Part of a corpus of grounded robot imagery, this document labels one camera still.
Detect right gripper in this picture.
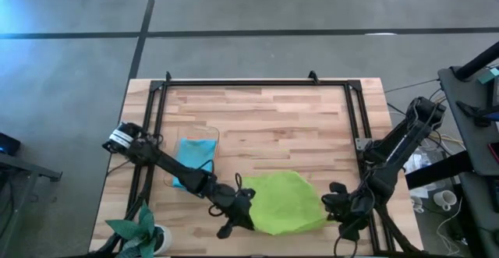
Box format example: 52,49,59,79
320,181,376,242

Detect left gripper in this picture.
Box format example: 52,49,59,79
210,182,257,240

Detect lime green microfiber towel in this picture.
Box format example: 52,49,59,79
241,170,329,236

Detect blue microfiber towel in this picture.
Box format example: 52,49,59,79
171,137,218,192

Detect clear plastic bin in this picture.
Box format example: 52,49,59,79
162,124,221,193

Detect white cup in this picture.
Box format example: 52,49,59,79
410,194,426,214

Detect white plant pot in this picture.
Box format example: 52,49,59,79
154,224,173,256

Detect white paper sheets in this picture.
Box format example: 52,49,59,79
399,150,434,173

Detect black floor beam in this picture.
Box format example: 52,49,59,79
405,150,472,191

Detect white mug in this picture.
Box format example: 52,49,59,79
433,189,458,212

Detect green leafy plant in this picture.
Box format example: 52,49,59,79
104,200,165,258

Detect dark grey side desk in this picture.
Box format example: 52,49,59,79
437,65,499,177

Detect red-edged dark device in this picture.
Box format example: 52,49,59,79
487,141,499,164

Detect black desk clamp stand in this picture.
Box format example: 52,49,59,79
455,101,499,129

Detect teal box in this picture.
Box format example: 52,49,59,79
477,67,499,86

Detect black diagonal pole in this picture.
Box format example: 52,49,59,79
455,41,499,82

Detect grey metal stand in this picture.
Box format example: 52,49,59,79
0,152,63,258

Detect black box with blue light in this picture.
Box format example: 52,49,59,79
0,132,23,157

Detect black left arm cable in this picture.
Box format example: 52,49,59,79
194,158,245,218

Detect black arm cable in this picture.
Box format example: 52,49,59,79
333,171,377,258
194,158,245,218

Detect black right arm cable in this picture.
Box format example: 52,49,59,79
333,171,377,258

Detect black aluminium table frame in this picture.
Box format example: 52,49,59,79
87,70,424,258

